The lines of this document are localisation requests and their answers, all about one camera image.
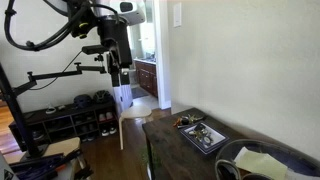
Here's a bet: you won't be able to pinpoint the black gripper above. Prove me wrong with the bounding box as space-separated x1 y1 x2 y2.
98 15 133 88

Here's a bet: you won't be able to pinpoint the keys with orange carabiner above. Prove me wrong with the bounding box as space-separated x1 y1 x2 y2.
172 116 185 128

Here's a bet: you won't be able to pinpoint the dark bath mat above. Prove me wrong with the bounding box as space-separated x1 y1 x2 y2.
131 86 150 100

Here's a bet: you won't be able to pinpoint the dark wood vanity cabinet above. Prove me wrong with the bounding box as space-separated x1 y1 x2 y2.
134 59 158 98

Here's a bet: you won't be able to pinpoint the black grey bike helmet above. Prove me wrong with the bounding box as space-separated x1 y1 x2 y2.
92 89 114 104

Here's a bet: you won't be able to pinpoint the round light wood stool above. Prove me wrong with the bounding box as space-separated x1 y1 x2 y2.
118 104 154 151

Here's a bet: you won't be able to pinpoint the dark wood shoe rack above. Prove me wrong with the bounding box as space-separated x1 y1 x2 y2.
8 101 119 151

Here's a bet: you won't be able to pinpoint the small white item on rack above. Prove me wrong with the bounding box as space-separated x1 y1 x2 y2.
44 104 57 115

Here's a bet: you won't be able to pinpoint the light wood stool with clamp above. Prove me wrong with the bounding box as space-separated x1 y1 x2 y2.
3 136 83 164

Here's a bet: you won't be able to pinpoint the dark wood console table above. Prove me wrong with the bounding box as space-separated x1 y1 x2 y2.
142 107 320 180

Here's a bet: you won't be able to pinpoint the silver key bunch round tag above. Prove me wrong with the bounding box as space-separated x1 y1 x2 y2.
187 123 215 146

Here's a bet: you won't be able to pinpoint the black stand pole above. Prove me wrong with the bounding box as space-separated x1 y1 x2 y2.
0 63 49 159

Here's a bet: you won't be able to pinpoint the blue square tray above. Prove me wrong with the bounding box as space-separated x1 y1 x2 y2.
179 121 230 155

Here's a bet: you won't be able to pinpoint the black clamp tools pile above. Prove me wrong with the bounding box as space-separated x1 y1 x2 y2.
6 148 95 180

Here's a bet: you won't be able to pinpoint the pale yellow paper note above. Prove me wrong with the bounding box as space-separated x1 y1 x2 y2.
234 146 289 180

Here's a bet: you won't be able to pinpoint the dark round plate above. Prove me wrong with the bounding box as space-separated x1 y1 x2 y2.
214 139 320 180

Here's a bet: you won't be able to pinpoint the black stereo camera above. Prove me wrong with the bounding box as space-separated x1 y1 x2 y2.
81 44 109 55

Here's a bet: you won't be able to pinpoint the white door frame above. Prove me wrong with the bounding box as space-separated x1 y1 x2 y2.
113 0 173 116

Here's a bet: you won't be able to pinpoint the thin black camera cable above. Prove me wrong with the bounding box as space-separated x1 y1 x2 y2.
29 49 84 92

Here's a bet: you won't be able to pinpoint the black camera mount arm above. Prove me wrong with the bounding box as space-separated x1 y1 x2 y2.
11 53 108 98

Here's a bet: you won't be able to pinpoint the white light switch plate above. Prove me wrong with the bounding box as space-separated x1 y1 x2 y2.
173 2 183 28

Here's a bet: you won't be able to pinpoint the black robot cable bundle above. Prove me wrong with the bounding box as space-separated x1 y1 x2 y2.
3 0 101 53

